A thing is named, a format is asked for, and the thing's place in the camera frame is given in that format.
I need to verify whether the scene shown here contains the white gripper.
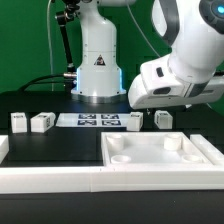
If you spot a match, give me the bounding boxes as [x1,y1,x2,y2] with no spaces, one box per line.
[128,56,224,109]

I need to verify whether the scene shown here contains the white square tabletop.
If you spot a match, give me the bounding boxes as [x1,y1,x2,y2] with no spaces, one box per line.
[101,132,211,166]

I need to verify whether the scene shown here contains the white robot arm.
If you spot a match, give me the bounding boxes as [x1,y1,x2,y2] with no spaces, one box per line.
[62,0,224,109]

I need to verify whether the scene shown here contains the white obstacle fence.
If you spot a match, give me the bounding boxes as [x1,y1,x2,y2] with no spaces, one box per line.
[0,134,224,194]

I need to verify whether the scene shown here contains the grey thin cable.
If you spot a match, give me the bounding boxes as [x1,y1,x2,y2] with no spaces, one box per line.
[126,3,161,58]

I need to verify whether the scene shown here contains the black cable bundle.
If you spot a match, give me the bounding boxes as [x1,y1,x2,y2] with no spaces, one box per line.
[18,73,78,93]

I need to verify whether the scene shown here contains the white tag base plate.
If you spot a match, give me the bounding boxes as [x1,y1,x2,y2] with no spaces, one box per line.
[56,113,129,127]

